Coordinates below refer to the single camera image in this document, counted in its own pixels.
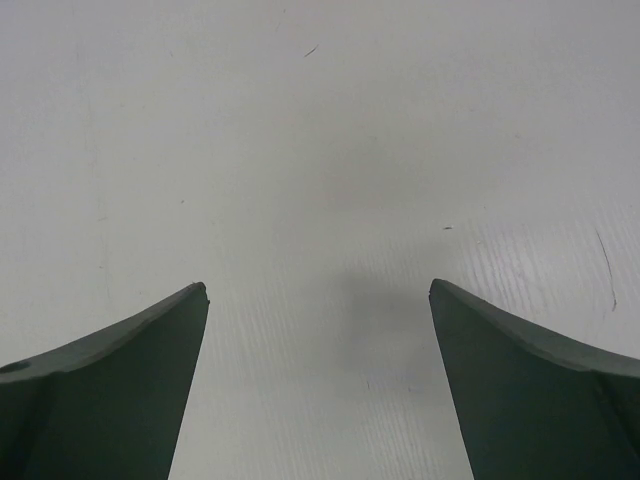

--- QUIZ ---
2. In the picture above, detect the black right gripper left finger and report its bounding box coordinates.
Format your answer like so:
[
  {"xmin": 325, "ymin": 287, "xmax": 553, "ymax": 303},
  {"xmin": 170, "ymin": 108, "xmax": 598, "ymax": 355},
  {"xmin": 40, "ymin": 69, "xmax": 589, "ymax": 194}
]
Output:
[{"xmin": 1, "ymin": 282, "xmax": 209, "ymax": 479}]

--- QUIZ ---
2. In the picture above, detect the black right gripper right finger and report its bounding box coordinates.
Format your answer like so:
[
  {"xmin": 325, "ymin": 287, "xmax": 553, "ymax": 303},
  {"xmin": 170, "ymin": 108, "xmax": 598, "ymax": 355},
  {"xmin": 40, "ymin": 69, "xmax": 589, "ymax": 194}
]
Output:
[{"xmin": 429, "ymin": 279, "xmax": 639, "ymax": 479}]

